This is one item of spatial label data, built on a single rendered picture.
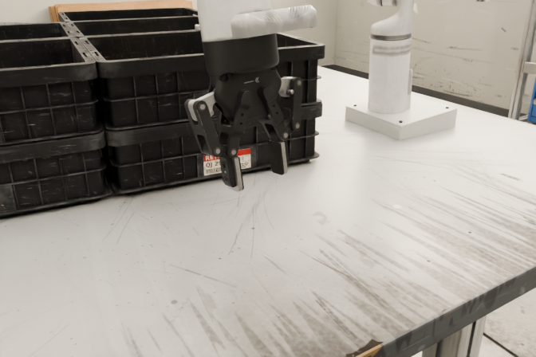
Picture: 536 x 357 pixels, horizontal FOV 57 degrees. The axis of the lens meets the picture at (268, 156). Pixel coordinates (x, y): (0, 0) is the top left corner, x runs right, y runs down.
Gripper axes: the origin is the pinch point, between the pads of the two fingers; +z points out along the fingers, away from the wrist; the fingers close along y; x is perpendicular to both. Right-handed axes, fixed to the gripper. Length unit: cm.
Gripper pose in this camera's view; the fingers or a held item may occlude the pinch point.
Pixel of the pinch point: (257, 168)
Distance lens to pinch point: 53.4
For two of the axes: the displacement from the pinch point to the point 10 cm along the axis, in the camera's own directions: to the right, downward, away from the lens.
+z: 1.2, 9.5, 2.9
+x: 6.2, 1.5, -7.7
